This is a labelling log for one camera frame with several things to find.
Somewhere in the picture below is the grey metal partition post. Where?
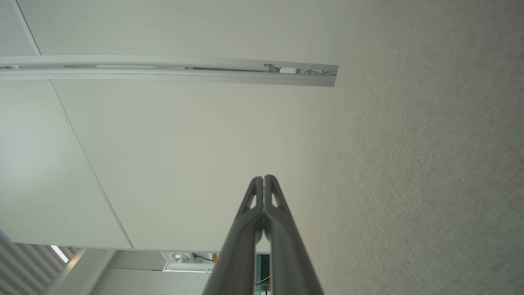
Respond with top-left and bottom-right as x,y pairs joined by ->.
0,54 -> 339,87

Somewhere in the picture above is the white ceiling fixture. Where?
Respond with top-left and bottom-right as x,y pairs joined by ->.
164,252 -> 215,273

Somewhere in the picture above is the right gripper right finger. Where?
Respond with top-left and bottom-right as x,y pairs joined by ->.
264,175 -> 324,295

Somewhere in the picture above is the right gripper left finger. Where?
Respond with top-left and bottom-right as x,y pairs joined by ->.
203,176 -> 264,295

